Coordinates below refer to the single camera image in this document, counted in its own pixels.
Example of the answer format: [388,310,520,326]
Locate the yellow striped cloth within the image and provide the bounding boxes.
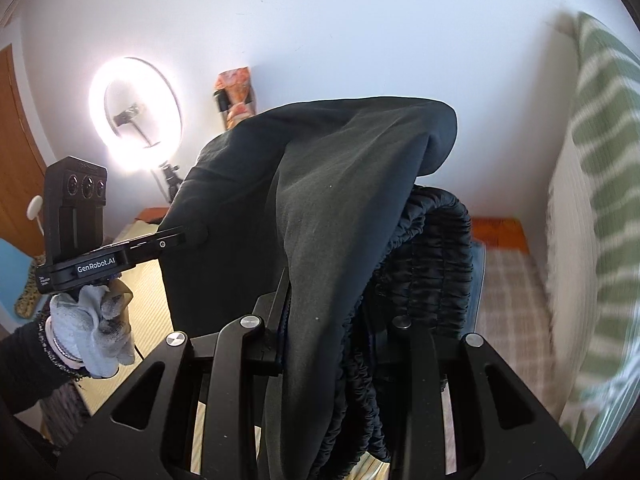
[75,222,391,480]

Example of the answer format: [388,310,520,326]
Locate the green striped white pillow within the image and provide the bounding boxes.
[545,10,640,466]

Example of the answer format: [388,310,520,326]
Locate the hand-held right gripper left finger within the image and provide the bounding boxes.
[56,267,292,480]

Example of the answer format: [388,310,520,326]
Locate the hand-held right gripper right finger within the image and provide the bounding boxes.
[385,312,587,480]

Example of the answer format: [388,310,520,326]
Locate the black pants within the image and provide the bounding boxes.
[160,95,473,480]

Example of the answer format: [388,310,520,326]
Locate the person's striped clothing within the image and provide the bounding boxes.
[42,380,93,448]

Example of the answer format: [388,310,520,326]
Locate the white ring light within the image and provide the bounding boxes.
[89,57,185,168]

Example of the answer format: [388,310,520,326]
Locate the person's left forearm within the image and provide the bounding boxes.
[0,320,88,418]

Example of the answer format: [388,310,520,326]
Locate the leopard print cloth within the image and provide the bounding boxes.
[15,255,43,318]

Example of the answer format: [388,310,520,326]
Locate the brown wooden door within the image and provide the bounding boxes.
[0,45,51,261]

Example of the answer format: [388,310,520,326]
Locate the person's left hand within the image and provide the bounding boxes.
[45,277,137,380]

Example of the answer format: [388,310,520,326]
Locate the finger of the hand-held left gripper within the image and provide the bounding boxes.
[134,226,208,263]

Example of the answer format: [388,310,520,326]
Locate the folded light blue blanket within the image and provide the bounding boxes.
[470,240,488,306]

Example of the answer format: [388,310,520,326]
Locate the black mini tripod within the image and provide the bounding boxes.
[159,161,183,206]

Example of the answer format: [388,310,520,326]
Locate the gooseneck phone holder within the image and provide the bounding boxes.
[114,102,161,150]

